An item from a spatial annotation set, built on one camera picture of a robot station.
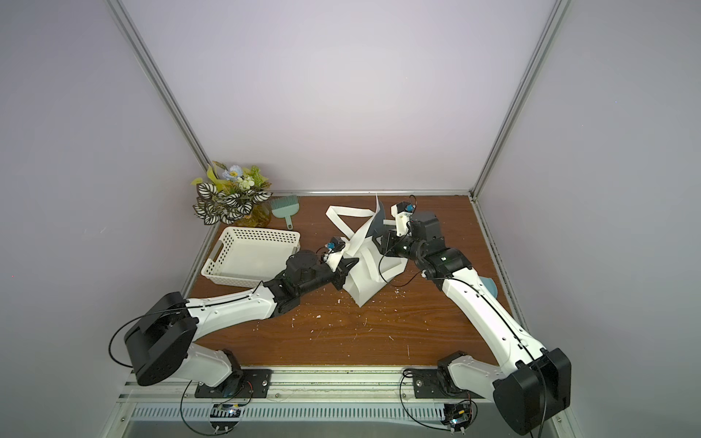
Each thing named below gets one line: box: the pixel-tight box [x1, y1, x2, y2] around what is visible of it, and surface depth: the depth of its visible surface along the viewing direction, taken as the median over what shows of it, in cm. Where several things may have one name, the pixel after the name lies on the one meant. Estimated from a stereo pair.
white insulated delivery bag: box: [325, 195, 409, 308], surface depth 78 cm
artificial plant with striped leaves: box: [190, 161, 273, 228], surface depth 89 cm
